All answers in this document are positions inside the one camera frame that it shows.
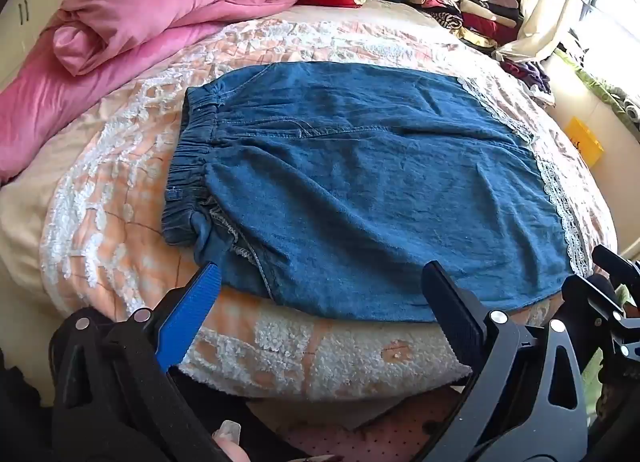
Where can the window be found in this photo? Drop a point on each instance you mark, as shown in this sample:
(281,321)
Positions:
(615,2)

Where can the peach bear printed blanket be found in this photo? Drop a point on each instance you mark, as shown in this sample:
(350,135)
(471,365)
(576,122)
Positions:
(125,192)

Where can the pink quilt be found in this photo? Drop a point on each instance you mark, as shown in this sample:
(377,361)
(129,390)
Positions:
(125,17)

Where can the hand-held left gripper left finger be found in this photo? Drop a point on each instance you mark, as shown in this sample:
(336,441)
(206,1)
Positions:
(192,307)

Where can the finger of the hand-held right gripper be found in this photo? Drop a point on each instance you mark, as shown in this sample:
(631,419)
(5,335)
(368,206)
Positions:
(590,297)
(617,264)

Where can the cream curtain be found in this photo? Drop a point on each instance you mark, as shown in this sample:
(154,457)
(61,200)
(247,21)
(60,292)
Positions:
(550,2)

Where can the yellow box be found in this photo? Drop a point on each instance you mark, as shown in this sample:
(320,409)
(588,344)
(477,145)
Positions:
(585,140)

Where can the green patterned cloth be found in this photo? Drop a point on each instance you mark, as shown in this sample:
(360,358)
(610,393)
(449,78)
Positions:
(607,92)

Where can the cream wardrobe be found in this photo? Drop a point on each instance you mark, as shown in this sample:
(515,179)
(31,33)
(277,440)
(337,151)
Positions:
(25,42)

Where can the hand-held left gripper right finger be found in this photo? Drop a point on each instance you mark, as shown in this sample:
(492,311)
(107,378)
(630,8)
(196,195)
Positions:
(452,302)

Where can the peach lace bedspread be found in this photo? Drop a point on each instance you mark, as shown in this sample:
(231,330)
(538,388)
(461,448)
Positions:
(20,242)

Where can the person's left hand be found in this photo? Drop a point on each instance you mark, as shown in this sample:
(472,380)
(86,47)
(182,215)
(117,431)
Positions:
(232,444)

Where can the pink dotted clothing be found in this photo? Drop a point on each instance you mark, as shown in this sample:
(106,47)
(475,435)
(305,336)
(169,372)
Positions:
(380,437)

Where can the purple cloth pile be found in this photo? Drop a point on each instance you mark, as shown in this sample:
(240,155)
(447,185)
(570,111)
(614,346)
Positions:
(527,75)

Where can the blue denim pants lace trim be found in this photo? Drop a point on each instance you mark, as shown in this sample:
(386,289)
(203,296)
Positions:
(360,182)

